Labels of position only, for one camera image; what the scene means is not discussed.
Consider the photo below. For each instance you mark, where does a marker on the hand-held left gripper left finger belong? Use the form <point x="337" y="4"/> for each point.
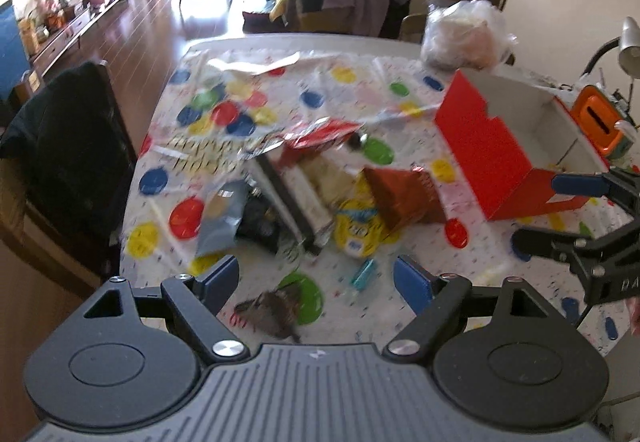
<point x="220" y="278"/>

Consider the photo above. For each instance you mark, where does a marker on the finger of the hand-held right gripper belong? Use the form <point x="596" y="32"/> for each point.
<point x="575" y="184"/>
<point x="545" y="242"/>

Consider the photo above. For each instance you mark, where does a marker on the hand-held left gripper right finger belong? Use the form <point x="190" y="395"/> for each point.
<point x="412" y="279"/>

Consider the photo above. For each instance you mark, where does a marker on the small teal snack packet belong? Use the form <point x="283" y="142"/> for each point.
<point x="362" y="274"/>

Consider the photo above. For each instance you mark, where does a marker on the grey blue snack packet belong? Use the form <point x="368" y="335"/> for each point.
<point x="220" y="217"/>

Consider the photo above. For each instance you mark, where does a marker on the small dark wrapper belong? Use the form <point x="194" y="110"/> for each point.
<point x="272" y="314"/>

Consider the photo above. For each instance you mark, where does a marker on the black snack packet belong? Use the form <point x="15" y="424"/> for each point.
<point x="257" y="222"/>

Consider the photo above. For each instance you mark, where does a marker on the yellow round snack pack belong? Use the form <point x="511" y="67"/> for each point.
<point x="355" y="229"/>

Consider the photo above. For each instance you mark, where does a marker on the brown red snack packet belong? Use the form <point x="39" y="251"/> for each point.
<point x="405" y="197"/>

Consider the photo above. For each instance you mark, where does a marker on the silver black-edged snack packet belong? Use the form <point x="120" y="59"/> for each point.
<point x="295" y="202"/>

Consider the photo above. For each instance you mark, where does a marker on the red cardboard box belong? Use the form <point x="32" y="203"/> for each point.
<point x="475" y="141"/>

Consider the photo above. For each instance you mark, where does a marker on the pale yellow snack packet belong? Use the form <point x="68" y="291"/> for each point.
<point x="325" y="177"/>

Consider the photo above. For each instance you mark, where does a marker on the red clear snack packet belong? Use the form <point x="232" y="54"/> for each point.
<point x="325" y="134"/>

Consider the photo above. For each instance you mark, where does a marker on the orange slotted container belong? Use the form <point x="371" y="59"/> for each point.
<point x="600" y="121"/>

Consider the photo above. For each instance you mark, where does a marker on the silver desk lamp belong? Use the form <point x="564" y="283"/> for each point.
<point x="627" y="41"/>

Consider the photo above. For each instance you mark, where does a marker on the clear plastic bag of food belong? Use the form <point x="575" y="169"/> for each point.
<point x="465" y="34"/>

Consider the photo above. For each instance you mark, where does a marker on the wooden chair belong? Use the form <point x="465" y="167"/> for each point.
<point x="117" y="121"/>

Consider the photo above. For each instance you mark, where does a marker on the polka dot tablecloth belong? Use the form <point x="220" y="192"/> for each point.
<point x="350" y="86"/>

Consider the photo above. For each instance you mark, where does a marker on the long wooden TV cabinet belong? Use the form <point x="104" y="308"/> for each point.
<point x="75" y="26"/>

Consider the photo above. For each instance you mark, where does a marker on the blue cabinet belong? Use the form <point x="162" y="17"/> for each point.
<point x="10" y="46"/>

